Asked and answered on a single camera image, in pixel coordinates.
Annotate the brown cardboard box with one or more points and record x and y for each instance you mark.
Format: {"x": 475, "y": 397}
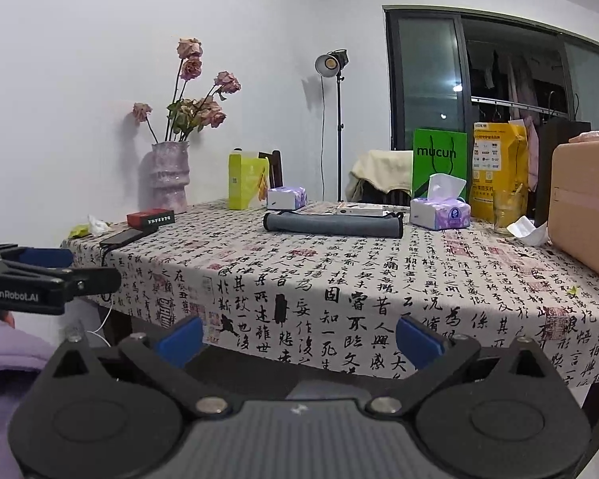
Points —
{"x": 586, "y": 204}

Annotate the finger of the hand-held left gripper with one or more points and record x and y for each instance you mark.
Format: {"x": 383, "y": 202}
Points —
{"x": 45, "y": 257}
{"x": 97, "y": 282}

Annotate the black bag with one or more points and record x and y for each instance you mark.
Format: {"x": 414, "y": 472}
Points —
{"x": 561, "y": 169}

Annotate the white paper slip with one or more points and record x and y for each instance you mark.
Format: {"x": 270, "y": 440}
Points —
{"x": 529, "y": 232}

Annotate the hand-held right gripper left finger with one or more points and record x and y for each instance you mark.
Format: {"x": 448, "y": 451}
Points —
{"x": 180, "y": 342}

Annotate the crumpled white tissue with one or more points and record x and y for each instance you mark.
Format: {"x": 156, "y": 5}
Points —
{"x": 99, "y": 224}

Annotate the black power bank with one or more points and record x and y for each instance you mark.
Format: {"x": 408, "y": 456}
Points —
{"x": 122, "y": 237}

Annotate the person's purple fleece clothing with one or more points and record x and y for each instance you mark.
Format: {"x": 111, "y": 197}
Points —
{"x": 5, "y": 374}

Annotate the grey towel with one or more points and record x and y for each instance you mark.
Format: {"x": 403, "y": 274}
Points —
{"x": 332, "y": 224}

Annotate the dark framed sliding window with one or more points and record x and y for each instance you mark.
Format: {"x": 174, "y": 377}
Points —
{"x": 429, "y": 75}

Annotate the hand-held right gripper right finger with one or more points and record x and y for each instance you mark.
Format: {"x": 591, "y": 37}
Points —
{"x": 419, "y": 342}

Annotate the small purple white tissue pack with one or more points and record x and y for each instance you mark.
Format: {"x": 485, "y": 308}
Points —
{"x": 285, "y": 198}

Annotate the green paper bag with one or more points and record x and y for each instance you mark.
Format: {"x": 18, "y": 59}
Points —
{"x": 439, "y": 159}

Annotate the white flat box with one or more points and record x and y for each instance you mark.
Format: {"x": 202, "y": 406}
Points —
{"x": 352, "y": 208}

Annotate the pink ceramic vase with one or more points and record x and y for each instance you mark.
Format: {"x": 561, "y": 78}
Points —
{"x": 170, "y": 179}

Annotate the calligraphy printed tablecloth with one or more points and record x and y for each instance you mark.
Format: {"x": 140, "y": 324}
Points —
{"x": 359, "y": 279}

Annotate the pink plastic bag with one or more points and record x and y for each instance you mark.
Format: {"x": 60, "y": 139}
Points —
{"x": 596, "y": 135}

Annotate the clear glass cup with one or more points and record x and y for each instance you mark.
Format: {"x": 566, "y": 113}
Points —
{"x": 509, "y": 214}

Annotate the dark chair under cloth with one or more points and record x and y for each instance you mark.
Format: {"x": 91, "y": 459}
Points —
{"x": 387, "y": 195}

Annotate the studio light on stand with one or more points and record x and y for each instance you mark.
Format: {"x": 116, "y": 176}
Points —
{"x": 332, "y": 62}

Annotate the yellow-green carton box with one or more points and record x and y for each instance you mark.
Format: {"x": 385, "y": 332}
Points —
{"x": 244, "y": 182}

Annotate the yellow plastic bag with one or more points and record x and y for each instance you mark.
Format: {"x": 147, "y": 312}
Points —
{"x": 499, "y": 159}

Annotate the dried pink roses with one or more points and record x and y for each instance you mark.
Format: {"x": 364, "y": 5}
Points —
{"x": 194, "y": 110}

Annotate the cream cloth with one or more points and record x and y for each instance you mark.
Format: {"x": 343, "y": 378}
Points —
{"x": 379, "y": 169}

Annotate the large purple white tissue pack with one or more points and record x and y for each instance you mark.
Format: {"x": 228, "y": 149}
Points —
{"x": 442, "y": 212}

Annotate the red flat box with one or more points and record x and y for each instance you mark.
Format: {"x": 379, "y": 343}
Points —
{"x": 149, "y": 217}

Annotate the hanging pink garment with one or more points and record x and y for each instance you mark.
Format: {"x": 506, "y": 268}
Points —
{"x": 521, "y": 90}

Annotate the yellow-green wrapper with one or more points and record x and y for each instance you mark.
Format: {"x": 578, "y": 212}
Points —
{"x": 80, "y": 230}

